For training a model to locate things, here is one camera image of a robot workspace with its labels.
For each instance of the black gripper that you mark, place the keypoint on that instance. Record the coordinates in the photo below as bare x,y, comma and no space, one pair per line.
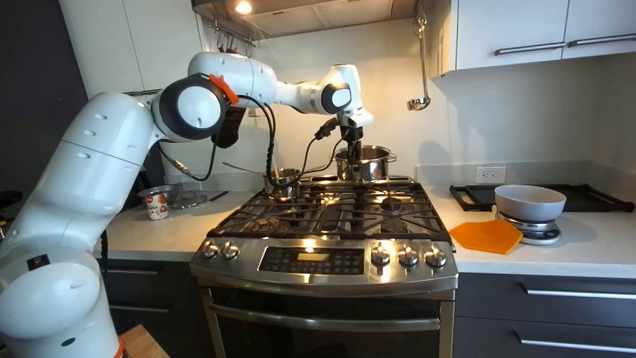
349,136

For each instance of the steel pot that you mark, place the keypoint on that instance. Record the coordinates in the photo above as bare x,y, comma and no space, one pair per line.
373,166

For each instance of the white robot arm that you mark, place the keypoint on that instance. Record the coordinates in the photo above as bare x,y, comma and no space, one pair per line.
85,172

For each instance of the steel range knob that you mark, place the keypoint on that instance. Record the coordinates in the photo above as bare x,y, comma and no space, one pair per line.
230,250
379,256
435,258
210,250
407,256

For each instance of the hanging steel ladle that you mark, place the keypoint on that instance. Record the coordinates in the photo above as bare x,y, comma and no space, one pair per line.
421,67

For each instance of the stainless steel gas range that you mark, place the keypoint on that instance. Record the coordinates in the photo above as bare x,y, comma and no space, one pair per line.
329,311

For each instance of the orange trivet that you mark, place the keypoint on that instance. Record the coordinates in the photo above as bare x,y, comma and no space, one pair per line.
486,238

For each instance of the steel range hood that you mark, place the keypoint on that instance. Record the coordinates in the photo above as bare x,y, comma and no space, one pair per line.
298,13

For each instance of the grey bowl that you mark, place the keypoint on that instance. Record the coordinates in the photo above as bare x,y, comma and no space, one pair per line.
528,202

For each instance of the steel kitchen scale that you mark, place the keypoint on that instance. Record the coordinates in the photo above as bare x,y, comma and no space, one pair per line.
536,232

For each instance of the white pumpkin can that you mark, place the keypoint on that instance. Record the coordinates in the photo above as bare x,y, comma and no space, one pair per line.
157,204

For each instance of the dark lower cabinet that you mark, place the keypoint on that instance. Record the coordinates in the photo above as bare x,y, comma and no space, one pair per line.
151,299

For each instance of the black tray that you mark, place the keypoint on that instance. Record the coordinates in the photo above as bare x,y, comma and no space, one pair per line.
596,198

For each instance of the dark drawer cabinet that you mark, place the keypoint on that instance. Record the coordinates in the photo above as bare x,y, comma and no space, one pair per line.
548,315

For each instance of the wooden board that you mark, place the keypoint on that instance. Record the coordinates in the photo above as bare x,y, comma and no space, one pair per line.
139,341

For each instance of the white wall outlet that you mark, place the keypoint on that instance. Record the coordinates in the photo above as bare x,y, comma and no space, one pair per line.
488,174

